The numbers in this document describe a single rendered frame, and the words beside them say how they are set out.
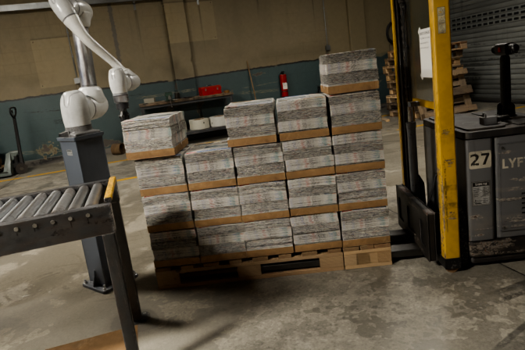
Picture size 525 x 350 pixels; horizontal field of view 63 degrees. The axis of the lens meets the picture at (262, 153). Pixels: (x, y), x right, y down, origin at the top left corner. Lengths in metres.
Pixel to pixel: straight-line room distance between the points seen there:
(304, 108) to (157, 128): 0.85
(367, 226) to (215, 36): 7.18
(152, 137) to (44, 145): 6.89
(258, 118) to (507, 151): 1.36
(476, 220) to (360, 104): 0.91
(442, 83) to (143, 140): 1.66
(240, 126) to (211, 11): 7.02
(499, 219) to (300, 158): 1.16
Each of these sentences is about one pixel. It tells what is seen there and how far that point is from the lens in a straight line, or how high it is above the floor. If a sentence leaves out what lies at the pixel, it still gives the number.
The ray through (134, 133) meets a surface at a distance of 2.59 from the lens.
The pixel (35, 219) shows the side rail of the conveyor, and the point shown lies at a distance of 1.90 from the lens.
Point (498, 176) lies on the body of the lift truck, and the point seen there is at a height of 0.52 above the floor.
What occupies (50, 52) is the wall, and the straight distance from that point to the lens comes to 9.29.
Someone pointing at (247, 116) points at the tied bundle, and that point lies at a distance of 2.48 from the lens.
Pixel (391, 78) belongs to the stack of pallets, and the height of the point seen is 0.77.
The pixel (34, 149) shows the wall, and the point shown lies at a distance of 9.41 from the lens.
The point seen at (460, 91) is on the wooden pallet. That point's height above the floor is 0.41.
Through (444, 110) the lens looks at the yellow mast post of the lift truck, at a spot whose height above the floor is 0.93.
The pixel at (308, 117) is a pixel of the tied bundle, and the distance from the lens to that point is 2.49.
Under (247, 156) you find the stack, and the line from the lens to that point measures 2.52.
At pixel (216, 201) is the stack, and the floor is 0.52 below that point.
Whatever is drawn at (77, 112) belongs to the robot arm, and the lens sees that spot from 2.85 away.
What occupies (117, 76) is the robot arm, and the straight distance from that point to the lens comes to 2.76.
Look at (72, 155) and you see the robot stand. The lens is 2.88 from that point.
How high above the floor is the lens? 1.25
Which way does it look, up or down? 11 degrees down
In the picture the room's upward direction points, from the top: 7 degrees counter-clockwise
